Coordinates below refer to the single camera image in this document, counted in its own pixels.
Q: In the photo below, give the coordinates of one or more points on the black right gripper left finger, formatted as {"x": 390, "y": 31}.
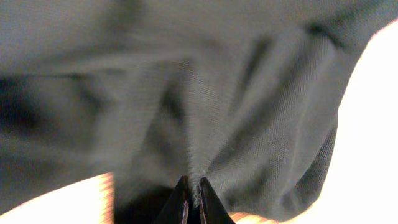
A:
{"x": 176, "y": 208}

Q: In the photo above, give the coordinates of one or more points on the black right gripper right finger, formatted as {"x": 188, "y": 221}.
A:
{"x": 212, "y": 210}

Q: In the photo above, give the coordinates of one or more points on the black t-shirt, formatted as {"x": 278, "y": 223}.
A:
{"x": 242, "y": 92}

